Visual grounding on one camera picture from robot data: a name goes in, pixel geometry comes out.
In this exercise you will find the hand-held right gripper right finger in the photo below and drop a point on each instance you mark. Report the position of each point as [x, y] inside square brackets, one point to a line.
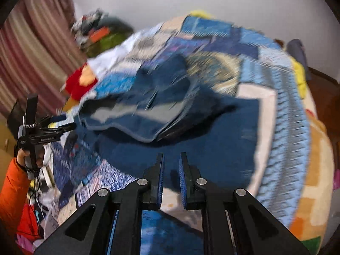
[182, 183]

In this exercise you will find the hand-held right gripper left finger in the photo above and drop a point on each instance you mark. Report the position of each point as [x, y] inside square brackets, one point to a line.
[160, 180]

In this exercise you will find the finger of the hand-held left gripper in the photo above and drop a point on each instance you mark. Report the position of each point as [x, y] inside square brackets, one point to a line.
[57, 118]
[62, 128]

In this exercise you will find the blue denim jacket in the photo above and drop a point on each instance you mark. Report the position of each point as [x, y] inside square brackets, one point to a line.
[164, 103]

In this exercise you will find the person's left forearm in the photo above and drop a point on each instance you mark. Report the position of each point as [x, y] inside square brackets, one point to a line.
[13, 196]

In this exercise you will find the pile of clothes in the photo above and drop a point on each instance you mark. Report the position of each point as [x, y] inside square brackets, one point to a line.
[86, 24]

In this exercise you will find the person's left hand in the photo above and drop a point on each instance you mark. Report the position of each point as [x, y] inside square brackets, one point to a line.
[21, 156]

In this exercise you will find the red plush toy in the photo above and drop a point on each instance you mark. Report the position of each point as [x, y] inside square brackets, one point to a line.
[77, 82]

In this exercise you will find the blue patchwork quilt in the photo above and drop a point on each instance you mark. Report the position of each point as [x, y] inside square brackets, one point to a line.
[225, 143]

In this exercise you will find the striped red curtain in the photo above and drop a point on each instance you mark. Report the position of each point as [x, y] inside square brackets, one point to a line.
[34, 45]

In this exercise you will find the white cloth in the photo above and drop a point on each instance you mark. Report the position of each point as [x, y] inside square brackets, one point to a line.
[111, 55]

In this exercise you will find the green patterned bag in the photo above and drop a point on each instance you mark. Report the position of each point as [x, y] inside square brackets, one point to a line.
[106, 45]

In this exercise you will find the orange box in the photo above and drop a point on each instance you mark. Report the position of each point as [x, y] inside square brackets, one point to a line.
[99, 35]

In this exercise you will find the colourful bed sheet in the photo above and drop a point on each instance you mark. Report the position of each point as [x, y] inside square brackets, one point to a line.
[316, 178]

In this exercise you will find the pink item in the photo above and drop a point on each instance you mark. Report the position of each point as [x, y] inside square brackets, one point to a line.
[336, 180]

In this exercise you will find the yellow cloth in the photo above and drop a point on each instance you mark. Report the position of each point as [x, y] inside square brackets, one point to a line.
[298, 74]

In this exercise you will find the yellow pillow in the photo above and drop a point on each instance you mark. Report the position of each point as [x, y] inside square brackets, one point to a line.
[200, 14]

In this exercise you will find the grey backpack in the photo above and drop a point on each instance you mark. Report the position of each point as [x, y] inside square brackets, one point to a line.
[297, 55]

